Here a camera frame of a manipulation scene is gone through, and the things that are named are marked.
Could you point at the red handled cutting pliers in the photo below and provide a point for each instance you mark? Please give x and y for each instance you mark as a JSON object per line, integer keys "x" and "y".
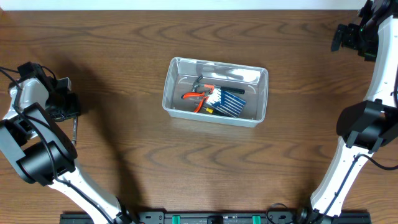
{"x": 204, "y": 96}

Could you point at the silver combination wrench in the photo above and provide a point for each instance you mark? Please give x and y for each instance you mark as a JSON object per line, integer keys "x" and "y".
{"x": 75, "y": 129}

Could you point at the clear plastic container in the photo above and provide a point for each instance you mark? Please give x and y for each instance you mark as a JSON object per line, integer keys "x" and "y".
{"x": 183, "y": 72}

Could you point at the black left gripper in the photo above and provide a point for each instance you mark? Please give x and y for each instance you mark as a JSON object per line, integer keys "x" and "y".
{"x": 66, "y": 111}

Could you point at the precision screwdriver set case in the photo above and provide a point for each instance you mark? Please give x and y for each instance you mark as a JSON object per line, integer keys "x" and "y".
{"x": 226, "y": 102}

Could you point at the claw hammer orange label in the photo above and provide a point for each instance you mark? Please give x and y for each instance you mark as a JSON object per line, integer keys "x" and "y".
{"x": 197, "y": 84}

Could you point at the black mounting rail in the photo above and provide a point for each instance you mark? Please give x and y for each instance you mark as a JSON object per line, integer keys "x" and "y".
{"x": 277, "y": 217}

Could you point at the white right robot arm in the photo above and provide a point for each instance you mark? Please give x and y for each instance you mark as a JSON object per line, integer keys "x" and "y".
{"x": 366, "y": 126}

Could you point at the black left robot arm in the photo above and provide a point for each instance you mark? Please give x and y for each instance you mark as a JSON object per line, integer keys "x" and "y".
{"x": 40, "y": 152}

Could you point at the black yellow screwdriver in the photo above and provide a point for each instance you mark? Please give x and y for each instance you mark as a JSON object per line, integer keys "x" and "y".
{"x": 213, "y": 111}

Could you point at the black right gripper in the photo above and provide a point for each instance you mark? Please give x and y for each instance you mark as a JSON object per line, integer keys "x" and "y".
{"x": 349, "y": 30}

